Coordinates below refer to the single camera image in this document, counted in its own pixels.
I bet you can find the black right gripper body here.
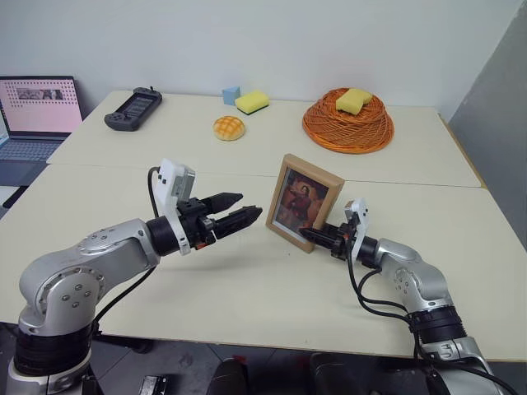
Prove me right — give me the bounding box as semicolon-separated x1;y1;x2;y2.
329;216;357;261

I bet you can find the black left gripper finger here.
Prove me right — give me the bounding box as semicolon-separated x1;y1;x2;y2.
204;191;244;216
212;205;264;242

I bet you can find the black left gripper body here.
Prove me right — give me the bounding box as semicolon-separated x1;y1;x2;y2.
176;197;217;252

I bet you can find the wooden picture frame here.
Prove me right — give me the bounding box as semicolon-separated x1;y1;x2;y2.
265;153;346;256

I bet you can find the grey open laptop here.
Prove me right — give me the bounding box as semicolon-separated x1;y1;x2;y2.
0;75;84;187

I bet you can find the round golden bread bun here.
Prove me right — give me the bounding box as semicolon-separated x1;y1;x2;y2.
212;115;248;143

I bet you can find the orange woven basket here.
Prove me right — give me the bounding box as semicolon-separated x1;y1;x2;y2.
301;86;395;156

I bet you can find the yellow sponge with green pad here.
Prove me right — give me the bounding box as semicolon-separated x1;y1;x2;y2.
235;90;271;116

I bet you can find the plain yellow sponge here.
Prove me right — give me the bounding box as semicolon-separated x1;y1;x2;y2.
335;87;374;115

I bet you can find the black handheld game controller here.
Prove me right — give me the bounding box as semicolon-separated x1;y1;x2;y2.
103;86;163;132

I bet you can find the dark rounded shape with red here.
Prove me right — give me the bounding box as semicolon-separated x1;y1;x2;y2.
208;356;249;395

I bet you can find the silver metal box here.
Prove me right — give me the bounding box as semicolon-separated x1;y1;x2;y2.
139;373;170;395

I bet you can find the white flat slab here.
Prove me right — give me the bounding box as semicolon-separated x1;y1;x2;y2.
0;185;26;209

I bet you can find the grey partition panel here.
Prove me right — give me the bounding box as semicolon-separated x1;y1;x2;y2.
447;36;527;248

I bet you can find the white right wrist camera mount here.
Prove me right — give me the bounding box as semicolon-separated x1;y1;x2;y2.
343;197;369;268

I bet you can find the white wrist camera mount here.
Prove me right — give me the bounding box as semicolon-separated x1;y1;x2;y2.
343;197;369;268
156;158;198;257

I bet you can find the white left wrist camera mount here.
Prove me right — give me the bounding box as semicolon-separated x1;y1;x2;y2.
156;158;198;257

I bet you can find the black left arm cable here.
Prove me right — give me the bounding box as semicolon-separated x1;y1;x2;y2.
92;166;165;330

